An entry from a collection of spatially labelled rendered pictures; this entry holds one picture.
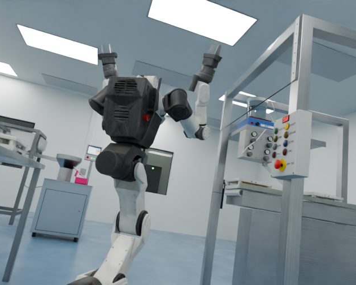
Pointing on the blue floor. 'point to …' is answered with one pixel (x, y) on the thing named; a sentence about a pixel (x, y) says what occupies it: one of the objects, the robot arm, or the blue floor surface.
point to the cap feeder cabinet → (61, 208)
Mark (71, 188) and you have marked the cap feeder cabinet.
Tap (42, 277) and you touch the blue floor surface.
